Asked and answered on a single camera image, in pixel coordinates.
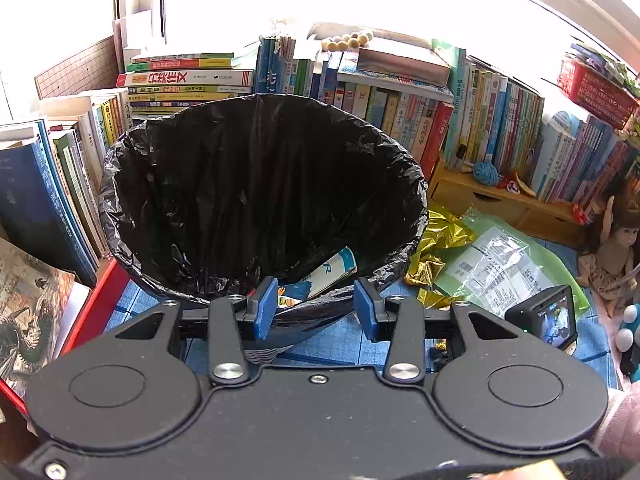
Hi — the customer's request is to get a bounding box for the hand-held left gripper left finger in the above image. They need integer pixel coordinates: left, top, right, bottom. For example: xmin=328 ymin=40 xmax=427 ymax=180
xmin=107 ymin=276 xmax=279 ymax=385

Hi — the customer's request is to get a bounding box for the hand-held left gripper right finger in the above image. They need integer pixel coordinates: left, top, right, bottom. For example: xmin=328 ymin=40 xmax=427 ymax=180
xmin=353 ymin=278 xmax=523 ymax=385

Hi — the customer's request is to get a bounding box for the green plastic bag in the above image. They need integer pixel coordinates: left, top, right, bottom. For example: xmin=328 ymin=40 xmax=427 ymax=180
xmin=432 ymin=207 xmax=591 ymax=322

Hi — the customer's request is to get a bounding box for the large gold foil wrapper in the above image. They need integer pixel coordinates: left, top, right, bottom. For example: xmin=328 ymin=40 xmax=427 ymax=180
xmin=404 ymin=203 xmax=477 ymax=312

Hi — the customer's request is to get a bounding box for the bin with black liner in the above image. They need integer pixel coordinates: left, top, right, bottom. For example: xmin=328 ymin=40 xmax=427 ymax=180
xmin=98 ymin=92 xmax=430 ymax=361

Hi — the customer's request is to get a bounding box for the blue checkered mat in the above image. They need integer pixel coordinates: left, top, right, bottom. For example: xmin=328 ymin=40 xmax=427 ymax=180
xmin=102 ymin=230 xmax=624 ymax=392

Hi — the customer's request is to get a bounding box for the blue white carton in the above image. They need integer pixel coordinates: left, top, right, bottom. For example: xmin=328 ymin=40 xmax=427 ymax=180
xmin=276 ymin=246 xmax=358 ymax=308

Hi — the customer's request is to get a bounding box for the white blue plush toy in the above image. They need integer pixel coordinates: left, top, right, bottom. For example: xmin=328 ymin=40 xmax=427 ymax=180
xmin=614 ymin=302 xmax=640 ymax=354

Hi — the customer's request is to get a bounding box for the doll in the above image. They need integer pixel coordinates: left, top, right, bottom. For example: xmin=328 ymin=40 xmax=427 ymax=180
xmin=575 ymin=195 xmax=640 ymax=319

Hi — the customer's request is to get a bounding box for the wooden drawer shelf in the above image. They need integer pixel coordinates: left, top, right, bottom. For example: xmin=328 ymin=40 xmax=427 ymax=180
xmin=429 ymin=152 xmax=587 ymax=247

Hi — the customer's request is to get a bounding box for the pink fleece clothing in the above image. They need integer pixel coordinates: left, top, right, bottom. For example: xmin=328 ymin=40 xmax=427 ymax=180
xmin=595 ymin=380 xmax=640 ymax=467

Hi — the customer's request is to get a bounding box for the small yellow curved toy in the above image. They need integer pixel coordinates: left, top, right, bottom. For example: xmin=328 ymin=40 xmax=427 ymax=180
xmin=502 ymin=172 xmax=539 ymax=197

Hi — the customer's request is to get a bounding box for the blue yarn ball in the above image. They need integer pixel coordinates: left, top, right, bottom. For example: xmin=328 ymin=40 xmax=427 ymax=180
xmin=472 ymin=161 xmax=500 ymax=186

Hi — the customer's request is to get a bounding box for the red tray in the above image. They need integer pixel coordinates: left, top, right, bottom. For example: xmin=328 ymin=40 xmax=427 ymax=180
xmin=0 ymin=259 xmax=132 ymax=417

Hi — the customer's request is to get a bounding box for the long row of colourful books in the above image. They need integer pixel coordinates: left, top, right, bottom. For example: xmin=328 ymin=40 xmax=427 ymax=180
xmin=255 ymin=35 xmax=640 ymax=211

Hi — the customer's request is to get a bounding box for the dragon illustrated book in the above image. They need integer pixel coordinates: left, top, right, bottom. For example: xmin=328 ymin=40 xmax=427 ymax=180
xmin=0 ymin=237 xmax=77 ymax=402

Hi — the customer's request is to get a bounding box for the red plastic basket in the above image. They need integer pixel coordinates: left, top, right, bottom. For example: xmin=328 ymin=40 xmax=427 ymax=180
xmin=556 ymin=51 xmax=640 ymax=132

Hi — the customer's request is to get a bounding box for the stack of flat-lying books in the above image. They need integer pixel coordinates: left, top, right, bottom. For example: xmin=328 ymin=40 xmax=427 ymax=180
xmin=116 ymin=51 xmax=258 ymax=117

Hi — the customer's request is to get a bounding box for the short row of dark books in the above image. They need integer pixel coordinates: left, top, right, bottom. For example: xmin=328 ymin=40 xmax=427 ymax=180
xmin=0 ymin=87 xmax=133 ymax=287

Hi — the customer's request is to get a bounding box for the thick grey book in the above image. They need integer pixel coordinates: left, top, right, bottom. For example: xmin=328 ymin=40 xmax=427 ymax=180
xmin=337 ymin=42 xmax=451 ymax=89

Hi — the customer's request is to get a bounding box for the white paper box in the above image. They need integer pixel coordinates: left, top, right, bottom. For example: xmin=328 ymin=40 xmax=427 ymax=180
xmin=112 ymin=9 xmax=167 ymax=74

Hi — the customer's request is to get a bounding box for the grid pattern board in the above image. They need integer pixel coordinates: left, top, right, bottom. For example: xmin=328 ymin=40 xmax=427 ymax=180
xmin=34 ymin=35 xmax=119 ymax=101

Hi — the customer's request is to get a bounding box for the wooden bead bracelet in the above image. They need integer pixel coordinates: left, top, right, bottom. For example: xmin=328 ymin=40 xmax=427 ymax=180
xmin=320 ymin=31 xmax=374 ymax=54

